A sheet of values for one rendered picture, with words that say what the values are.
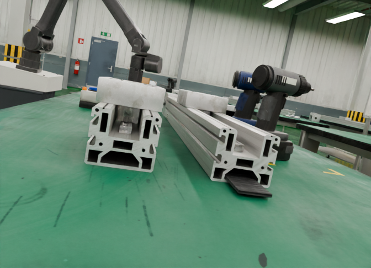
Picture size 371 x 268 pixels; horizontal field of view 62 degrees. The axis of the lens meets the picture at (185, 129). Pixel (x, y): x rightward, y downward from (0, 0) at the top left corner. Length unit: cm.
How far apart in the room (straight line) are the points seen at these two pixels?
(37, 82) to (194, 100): 85
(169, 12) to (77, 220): 1235
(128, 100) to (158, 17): 1204
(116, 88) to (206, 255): 32
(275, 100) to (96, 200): 53
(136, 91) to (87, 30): 1207
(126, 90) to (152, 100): 4
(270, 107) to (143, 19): 1184
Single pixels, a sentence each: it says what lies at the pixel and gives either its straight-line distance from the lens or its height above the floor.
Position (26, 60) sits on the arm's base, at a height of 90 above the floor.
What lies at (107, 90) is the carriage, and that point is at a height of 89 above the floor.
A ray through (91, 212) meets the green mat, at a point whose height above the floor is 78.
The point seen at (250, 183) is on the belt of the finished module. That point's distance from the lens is 48.
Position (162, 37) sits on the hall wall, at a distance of 1240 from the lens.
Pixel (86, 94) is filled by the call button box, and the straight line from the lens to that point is 110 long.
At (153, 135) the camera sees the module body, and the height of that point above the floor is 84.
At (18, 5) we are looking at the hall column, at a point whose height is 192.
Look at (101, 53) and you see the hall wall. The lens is 1236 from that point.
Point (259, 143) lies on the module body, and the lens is 51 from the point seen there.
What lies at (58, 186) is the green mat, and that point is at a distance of 38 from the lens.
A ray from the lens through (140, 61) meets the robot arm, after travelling 127.
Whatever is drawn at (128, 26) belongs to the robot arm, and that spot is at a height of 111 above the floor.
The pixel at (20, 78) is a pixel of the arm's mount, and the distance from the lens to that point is 149.
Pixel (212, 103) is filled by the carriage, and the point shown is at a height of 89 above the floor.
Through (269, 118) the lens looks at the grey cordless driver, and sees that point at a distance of 76.
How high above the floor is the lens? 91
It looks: 8 degrees down
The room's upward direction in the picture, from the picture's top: 11 degrees clockwise
